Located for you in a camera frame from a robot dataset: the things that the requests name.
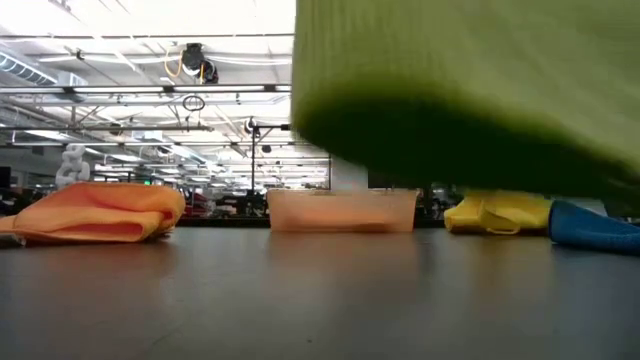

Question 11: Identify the blue microfiber towel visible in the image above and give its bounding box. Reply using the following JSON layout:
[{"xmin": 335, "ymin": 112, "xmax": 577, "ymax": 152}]
[{"xmin": 548, "ymin": 199, "xmax": 640, "ymax": 257}]

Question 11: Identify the orange translucent plastic bin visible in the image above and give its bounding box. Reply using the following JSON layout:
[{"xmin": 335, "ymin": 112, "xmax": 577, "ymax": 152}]
[{"xmin": 265, "ymin": 187, "xmax": 420, "ymax": 234}]

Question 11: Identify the white robot figure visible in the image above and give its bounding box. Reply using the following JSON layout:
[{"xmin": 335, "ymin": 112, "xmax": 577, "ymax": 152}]
[{"xmin": 54, "ymin": 143, "xmax": 92, "ymax": 187}]

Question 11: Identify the white building column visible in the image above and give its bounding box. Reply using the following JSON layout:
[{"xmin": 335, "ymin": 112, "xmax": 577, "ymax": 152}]
[{"xmin": 331, "ymin": 155, "xmax": 370, "ymax": 191}]

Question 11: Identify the yellow microfiber towel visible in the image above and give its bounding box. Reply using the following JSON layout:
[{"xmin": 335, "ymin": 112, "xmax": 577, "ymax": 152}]
[{"xmin": 443, "ymin": 189, "xmax": 554, "ymax": 236}]

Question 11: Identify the green microfiber towel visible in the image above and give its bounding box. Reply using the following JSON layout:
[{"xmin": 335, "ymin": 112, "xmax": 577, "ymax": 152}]
[{"xmin": 290, "ymin": 0, "xmax": 640, "ymax": 214}]

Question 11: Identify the silver air duct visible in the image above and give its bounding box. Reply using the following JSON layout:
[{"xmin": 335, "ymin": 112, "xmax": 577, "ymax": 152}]
[{"xmin": 0, "ymin": 49, "xmax": 60, "ymax": 87}]

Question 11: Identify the black metal frame stand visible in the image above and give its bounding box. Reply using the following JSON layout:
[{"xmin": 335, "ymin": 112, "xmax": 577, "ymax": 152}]
[{"xmin": 250, "ymin": 123, "xmax": 333, "ymax": 192}]

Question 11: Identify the black ceiling cord reel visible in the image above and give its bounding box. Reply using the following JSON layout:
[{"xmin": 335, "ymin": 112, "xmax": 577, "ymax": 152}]
[{"xmin": 179, "ymin": 42, "xmax": 220, "ymax": 85}]

